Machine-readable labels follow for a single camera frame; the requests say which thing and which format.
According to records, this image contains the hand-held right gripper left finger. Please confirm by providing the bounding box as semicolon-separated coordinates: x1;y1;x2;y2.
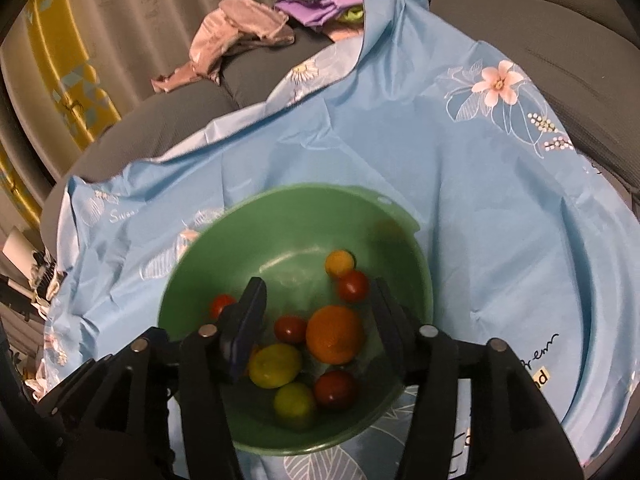
37;277;268;480

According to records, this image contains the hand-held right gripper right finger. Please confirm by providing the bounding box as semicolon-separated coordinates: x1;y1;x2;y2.
369;277;584;480

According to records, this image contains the yellow-green lemon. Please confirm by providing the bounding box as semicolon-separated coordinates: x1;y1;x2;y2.
248;343;302;389

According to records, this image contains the red cherry tomato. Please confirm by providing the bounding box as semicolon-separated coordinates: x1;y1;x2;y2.
209;294;237;320
273;315;308;345

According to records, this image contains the medium red tomato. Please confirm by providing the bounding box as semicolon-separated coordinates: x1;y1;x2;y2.
338;270;371;304

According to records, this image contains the large red tomato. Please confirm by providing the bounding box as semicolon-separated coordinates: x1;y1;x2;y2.
314;370;359;409

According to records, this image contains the green lime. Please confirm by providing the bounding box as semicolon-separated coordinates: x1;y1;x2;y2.
273;382;318;423

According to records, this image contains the yellow cherry tomato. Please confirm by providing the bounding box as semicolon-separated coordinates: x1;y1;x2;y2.
325;250;356;278

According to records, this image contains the green bowl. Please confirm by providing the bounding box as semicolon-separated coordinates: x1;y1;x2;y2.
157;184;435;457

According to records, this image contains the orange mandarin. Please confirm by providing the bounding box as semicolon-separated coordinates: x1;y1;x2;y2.
305;305;366;366

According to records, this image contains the blue floral cloth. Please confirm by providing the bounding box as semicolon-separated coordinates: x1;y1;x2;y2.
42;0;640;480

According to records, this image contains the white cylinder appliance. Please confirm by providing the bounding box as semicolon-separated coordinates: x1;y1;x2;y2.
1;229;41;277

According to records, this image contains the pink garment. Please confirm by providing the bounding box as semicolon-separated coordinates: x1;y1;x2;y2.
150;0;296;95

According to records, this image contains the purple garment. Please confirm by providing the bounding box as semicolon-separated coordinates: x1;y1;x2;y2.
274;0;368;28

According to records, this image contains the grey sofa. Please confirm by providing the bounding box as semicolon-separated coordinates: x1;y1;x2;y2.
40;0;640;241

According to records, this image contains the yellow patterned curtain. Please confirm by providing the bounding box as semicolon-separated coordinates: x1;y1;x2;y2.
0;0;123;221

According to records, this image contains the grey curtain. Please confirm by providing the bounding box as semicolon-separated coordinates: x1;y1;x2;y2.
0;0;416;201

